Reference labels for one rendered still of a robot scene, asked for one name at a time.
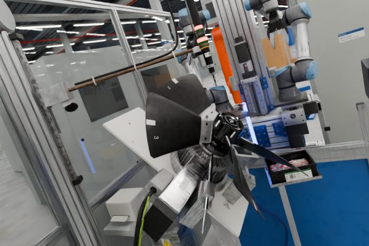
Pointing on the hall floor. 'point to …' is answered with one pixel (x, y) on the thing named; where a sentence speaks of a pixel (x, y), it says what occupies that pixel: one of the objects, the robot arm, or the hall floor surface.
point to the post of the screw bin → (289, 216)
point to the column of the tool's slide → (48, 146)
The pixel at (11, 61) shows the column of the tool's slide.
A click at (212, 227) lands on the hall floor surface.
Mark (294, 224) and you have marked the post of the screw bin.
